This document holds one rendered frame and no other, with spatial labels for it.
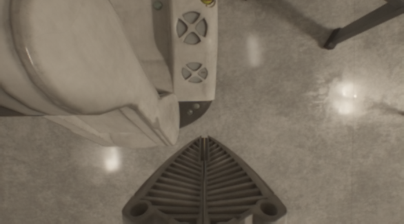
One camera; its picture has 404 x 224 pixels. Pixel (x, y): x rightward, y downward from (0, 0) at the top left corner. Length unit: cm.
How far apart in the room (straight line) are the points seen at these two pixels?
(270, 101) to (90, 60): 85
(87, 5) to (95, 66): 6
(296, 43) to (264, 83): 26
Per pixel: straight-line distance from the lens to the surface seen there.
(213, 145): 16
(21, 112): 23
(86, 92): 19
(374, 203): 157
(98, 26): 22
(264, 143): 100
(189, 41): 50
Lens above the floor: 84
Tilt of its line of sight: 80 degrees down
